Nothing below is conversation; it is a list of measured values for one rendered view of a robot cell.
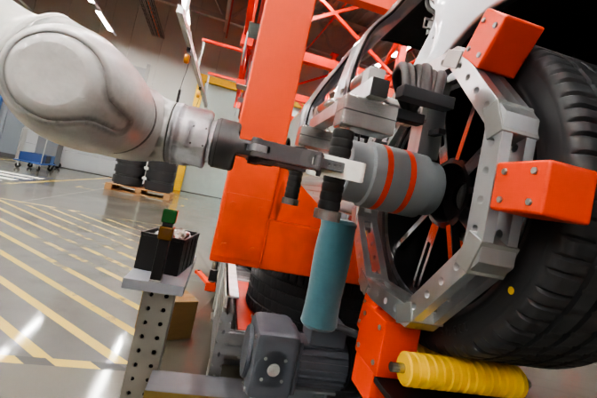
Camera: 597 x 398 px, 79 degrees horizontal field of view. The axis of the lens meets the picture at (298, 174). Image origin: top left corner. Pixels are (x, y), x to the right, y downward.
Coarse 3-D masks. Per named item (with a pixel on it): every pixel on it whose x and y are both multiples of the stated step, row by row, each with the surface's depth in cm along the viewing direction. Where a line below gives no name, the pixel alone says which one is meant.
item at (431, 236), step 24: (456, 96) 86; (456, 120) 95; (480, 120) 78; (456, 144) 102; (480, 144) 102; (456, 168) 85; (456, 192) 85; (432, 216) 84; (456, 216) 76; (408, 240) 94; (432, 240) 82; (456, 240) 76; (408, 264) 94; (432, 264) 82; (408, 288) 84
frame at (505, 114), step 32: (448, 64) 71; (480, 96) 60; (512, 96) 59; (512, 128) 53; (480, 160) 56; (512, 160) 56; (480, 192) 55; (480, 224) 53; (512, 224) 53; (480, 256) 52; (512, 256) 53; (384, 288) 78; (448, 288) 57; (480, 288) 57; (416, 320) 65
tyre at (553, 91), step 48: (528, 96) 61; (576, 96) 53; (576, 144) 51; (384, 240) 101; (528, 240) 55; (576, 240) 49; (528, 288) 53; (576, 288) 51; (432, 336) 72; (480, 336) 60; (528, 336) 55; (576, 336) 56
